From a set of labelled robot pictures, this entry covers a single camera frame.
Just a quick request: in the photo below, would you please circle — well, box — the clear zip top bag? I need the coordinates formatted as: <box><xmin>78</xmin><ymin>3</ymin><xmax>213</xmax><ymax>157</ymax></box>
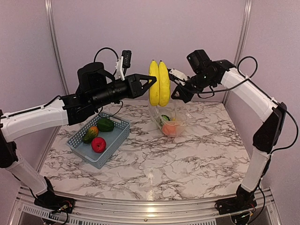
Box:
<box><xmin>149</xmin><ymin>101</ymin><xmax>195</xmax><ymax>137</ymax></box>

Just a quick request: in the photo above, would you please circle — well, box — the green watermelon ball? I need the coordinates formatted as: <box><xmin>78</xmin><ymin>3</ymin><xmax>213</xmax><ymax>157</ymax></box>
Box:
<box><xmin>159</xmin><ymin>114</ymin><xmax>171</xmax><ymax>122</ymax></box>

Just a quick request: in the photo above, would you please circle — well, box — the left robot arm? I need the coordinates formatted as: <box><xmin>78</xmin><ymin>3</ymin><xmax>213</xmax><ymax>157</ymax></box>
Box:
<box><xmin>0</xmin><ymin>62</ymin><xmax>157</xmax><ymax>209</ymax></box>

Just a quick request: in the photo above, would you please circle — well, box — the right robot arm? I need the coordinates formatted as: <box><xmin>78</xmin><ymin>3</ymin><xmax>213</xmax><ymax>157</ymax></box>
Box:
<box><xmin>168</xmin><ymin>49</ymin><xmax>287</xmax><ymax>210</ymax></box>

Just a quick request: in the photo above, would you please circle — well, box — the green bell pepper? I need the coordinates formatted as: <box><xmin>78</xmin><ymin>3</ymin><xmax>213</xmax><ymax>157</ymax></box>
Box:
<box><xmin>97</xmin><ymin>118</ymin><xmax>114</xmax><ymax>132</ymax></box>

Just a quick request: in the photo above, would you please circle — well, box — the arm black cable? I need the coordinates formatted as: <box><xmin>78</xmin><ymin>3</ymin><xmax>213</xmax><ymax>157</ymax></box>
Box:
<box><xmin>196</xmin><ymin>55</ymin><xmax>300</xmax><ymax>153</ymax></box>
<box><xmin>93</xmin><ymin>47</ymin><xmax>125</xmax><ymax>118</ymax></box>

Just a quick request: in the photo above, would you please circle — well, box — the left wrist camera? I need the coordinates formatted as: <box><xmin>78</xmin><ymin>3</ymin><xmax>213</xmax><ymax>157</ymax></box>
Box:
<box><xmin>115</xmin><ymin>50</ymin><xmax>132</xmax><ymax>81</ymax></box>

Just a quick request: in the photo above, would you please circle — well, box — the front aluminium frame rail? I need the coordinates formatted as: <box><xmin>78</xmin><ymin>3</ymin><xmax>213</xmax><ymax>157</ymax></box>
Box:
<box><xmin>7</xmin><ymin>185</ymin><xmax>283</xmax><ymax>225</ymax></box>

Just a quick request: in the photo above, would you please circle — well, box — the red apple toy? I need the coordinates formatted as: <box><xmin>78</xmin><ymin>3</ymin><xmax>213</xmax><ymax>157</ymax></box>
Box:
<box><xmin>91</xmin><ymin>137</ymin><xmax>106</xmax><ymax>153</ymax></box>

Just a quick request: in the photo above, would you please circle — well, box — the yellow banana bunch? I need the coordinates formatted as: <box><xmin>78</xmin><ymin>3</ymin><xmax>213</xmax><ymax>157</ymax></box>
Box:
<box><xmin>149</xmin><ymin>60</ymin><xmax>171</xmax><ymax>107</ymax></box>

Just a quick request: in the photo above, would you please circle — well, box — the aluminium frame post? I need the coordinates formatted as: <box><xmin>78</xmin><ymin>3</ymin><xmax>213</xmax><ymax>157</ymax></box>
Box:
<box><xmin>45</xmin><ymin>0</ymin><xmax>69</xmax><ymax>95</ymax></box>
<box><xmin>234</xmin><ymin>0</ymin><xmax>253</xmax><ymax>65</ymax></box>

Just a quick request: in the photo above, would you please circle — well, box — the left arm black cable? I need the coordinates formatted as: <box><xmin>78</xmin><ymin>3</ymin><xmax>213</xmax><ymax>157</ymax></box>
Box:
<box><xmin>93</xmin><ymin>47</ymin><xmax>125</xmax><ymax>118</ymax></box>

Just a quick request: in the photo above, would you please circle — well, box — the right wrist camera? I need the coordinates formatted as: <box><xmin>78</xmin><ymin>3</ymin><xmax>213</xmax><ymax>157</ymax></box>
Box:
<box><xmin>168</xmin><ymin>68</ymin><xmax>189</xmax><ymax>86</ymax></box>

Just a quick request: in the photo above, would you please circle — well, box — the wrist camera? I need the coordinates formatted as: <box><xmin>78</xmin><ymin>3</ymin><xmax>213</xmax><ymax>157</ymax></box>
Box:
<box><xmin>115</xmin><ymin>50</ymin><xmax>132</xmax><ymax>81</ymax></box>
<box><xmin>168</xmin><ymin>68</ymin><xmax>189</xmax><ymax>86</ymax></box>

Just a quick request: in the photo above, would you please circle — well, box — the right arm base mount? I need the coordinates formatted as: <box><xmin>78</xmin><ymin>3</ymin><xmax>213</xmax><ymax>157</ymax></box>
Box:
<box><xmin>215</xmin><ymin>185</ymin><xmax>257</xmax><ymax>215</ymax></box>

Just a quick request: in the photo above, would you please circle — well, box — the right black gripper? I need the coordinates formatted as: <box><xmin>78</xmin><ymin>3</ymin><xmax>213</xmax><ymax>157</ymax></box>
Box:
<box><xmin>171</xmin><ymin>71</ymin><xmax>215</xmax><ymax>103</ymax></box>

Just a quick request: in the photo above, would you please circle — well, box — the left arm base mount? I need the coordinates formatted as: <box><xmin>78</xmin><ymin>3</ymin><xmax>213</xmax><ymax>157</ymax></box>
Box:
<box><xmin>30</xmin><ymin>189</ymin><xmax>75</xmax><ymax>213</ymax></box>

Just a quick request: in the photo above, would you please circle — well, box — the grey perforated plastic basket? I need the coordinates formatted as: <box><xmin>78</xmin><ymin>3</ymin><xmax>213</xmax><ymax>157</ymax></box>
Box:
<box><xmin>66</xmin><ymin>112</ymin><xmax>130</xmax><ymax>169</ymax></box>

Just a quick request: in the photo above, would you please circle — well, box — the orange toy fruit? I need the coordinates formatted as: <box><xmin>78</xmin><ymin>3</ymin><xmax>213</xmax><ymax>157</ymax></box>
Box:
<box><xmin>162</xmin><ymin>124</ymin><xmax>180</xmax><ymax>136</ymax></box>

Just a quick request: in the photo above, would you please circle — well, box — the right aluminium frame post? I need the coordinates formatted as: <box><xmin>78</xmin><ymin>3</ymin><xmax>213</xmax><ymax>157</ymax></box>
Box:
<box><xmin>234</xmin><ymin>0</ymin><xmax>253</xmax><ymax>65</ymax></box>

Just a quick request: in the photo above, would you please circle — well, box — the left aluminium frame post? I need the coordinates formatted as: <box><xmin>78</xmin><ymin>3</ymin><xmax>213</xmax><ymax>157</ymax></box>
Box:
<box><xmin>45</xmin><ymin>0</ymin><xmax>69</xmax><ymax>95</ymax></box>

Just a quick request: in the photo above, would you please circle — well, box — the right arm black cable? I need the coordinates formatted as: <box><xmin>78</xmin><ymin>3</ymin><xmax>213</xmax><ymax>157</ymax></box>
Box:
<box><xmin>196</xmin><ymin>55</ymin><xmax>300</xmax><ymax>153</ymax></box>

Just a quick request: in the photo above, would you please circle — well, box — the green orange mango toy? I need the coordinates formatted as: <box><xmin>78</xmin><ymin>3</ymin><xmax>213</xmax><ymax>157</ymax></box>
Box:
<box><xmin>82</xmin><ymin>126</ymin><xmax>99</xmax><ymax>144</ymax></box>

